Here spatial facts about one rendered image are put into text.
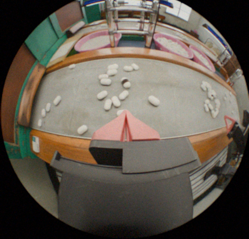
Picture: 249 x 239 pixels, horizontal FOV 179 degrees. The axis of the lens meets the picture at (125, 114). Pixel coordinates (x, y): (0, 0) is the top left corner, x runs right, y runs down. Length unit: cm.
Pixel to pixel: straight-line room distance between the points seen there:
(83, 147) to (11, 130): 38
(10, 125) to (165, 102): 62
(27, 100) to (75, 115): 27
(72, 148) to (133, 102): 22
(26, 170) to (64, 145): 121
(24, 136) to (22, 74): 29
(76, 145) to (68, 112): 11
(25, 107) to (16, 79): 16
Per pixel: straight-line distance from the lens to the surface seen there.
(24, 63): 53
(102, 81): 28
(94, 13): 288
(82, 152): 25
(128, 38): 65
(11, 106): 48
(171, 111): 29
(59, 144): 29
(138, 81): 30
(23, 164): 139
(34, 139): 40
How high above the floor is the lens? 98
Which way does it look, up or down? 76 degrees down
